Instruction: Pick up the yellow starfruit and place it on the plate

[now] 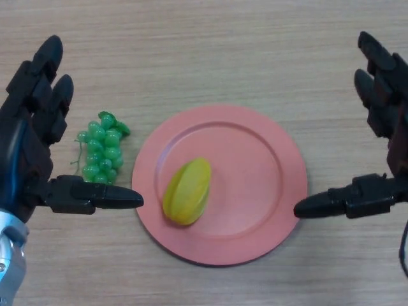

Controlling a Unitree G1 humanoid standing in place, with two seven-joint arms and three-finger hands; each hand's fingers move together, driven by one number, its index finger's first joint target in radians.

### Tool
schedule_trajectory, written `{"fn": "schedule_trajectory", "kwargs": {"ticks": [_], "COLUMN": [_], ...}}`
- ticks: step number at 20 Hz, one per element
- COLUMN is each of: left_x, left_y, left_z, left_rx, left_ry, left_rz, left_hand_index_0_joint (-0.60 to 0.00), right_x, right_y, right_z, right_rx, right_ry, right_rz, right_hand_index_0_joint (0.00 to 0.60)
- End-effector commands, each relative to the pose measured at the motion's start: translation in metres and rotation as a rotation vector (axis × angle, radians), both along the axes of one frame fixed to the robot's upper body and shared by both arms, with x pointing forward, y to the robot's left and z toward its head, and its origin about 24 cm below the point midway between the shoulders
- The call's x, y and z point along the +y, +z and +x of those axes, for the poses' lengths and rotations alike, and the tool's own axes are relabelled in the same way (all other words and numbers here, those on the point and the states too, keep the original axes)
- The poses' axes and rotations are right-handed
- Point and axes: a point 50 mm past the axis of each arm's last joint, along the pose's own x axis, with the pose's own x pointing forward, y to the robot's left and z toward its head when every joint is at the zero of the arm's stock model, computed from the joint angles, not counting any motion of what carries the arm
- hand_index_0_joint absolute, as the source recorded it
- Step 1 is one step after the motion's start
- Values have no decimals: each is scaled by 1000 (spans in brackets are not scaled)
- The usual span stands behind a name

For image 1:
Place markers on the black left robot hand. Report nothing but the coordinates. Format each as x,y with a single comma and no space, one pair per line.
28,153

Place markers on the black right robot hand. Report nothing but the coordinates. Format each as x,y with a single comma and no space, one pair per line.
369,197

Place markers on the yellow starfruit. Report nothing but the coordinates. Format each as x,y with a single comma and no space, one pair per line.
188,191

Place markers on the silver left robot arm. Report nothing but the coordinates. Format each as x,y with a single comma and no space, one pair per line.
9,255

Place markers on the pink round plate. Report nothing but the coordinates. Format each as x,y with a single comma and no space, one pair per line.
248,191

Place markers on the green grape bunch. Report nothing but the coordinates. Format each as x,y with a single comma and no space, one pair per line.
102,150

